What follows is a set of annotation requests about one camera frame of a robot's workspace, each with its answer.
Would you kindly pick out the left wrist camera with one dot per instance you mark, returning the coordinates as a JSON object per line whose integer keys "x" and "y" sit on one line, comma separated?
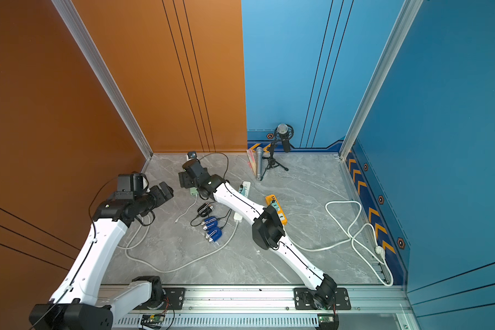
{"x": 136, "y": 183}

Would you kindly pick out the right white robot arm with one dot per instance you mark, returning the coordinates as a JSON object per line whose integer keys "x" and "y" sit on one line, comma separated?
{"x": 267, "y": 232}

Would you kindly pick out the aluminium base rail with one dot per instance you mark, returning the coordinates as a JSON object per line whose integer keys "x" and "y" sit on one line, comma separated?
{"x": 245, "y": 305}

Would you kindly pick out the black microphone on tripod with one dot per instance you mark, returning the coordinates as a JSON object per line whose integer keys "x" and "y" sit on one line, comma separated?
{"x": 282, "y": 135}

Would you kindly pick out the yellow power strip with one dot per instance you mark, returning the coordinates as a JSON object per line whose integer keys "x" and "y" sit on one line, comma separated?
{"x": 271, "y": 200}

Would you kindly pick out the blue electric shaver upper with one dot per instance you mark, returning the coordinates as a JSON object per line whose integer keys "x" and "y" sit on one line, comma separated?
{"x": 210, "y": 223}

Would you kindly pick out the black electric shaver left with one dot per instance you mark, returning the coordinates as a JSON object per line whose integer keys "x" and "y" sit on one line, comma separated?
{"x": 205, "y": 210}

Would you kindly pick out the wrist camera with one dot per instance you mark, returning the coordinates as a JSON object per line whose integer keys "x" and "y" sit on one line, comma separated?
{"x": 193, "y": 166}
{"x": 136, "y": 183}

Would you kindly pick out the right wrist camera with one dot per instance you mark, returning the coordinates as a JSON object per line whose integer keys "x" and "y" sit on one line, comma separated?
{"x": 193, "y": 166}

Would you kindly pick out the grey handheld microphone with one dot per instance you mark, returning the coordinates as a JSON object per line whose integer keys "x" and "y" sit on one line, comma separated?
{"x": 259, "y": 162}

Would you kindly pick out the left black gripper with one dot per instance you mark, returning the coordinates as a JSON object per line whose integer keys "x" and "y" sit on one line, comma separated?
{"x": 160, "y": 196}

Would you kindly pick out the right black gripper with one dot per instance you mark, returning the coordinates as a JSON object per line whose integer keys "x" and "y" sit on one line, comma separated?
{"x": 184, "y": 179}

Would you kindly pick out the blue electric shaver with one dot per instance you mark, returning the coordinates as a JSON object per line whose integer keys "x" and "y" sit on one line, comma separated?
{"x": 210, "y": 223}
{"x": 213, "y": 234}

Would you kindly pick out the blue electric shaver lower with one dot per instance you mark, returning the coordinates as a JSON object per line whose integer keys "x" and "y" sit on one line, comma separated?
{"x": 213, "y": 234}

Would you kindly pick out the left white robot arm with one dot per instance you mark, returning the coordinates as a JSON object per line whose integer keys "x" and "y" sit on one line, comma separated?
{"x": 75, "y": 304}

